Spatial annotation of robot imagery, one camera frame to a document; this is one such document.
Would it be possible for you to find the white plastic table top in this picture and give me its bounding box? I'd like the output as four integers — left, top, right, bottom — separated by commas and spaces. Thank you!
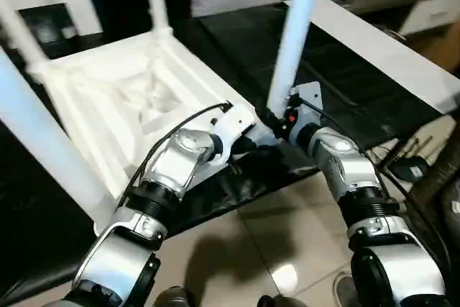
29, 27, 277, 211

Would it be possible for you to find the black work mat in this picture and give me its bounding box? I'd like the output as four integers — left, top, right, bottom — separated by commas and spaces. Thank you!
0, 1, 446, 301

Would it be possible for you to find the white sheet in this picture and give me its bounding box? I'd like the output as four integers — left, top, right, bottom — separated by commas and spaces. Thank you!
284, 0, 460, 114

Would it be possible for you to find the black floor charger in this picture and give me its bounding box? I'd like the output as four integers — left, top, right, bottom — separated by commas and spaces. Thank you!
392, 160, 432, 182

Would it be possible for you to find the brown low bench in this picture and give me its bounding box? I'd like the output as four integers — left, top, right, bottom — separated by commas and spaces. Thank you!
323, 0, 460, 35

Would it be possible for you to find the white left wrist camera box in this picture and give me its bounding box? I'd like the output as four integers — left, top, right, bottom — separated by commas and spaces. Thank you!
208, 106, 258, 160

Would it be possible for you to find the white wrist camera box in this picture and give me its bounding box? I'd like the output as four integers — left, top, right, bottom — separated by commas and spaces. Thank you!
208, 106, 258, 160
284, 82, 322, 142

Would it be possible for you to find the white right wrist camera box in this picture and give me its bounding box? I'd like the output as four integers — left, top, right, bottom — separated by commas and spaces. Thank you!
284, 82, 322, 142

